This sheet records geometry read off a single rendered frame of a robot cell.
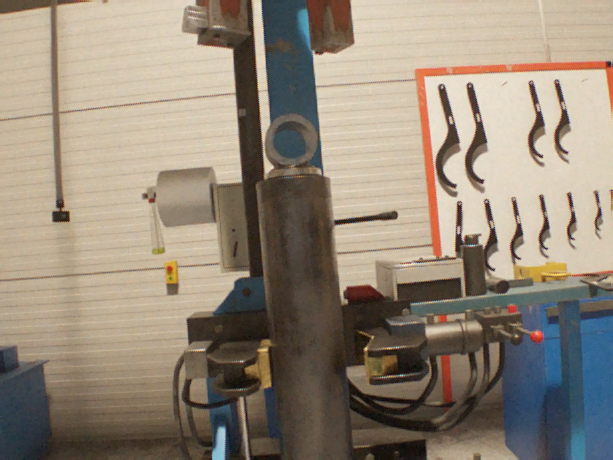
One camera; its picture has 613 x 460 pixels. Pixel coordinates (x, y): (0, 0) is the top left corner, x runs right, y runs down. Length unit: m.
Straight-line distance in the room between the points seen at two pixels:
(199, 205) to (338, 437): 1.24
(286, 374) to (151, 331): 2.31
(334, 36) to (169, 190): 1.08
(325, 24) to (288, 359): 1.00
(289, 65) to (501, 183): 2.12
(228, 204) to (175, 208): 0.24
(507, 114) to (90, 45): 2.99
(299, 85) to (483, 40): 2.22
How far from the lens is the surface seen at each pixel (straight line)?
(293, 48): 1.98
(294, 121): 1.46
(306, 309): 1.38
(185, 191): 2.31
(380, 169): 3.52
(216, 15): 1.44
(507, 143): 3.75
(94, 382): 3.88
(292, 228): 1.37
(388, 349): 1.36
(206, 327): 1.69
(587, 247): 3.95
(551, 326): 2.56
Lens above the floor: 1.30
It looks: 1 degrees up
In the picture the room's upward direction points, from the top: 5 degrees counter-clockwise
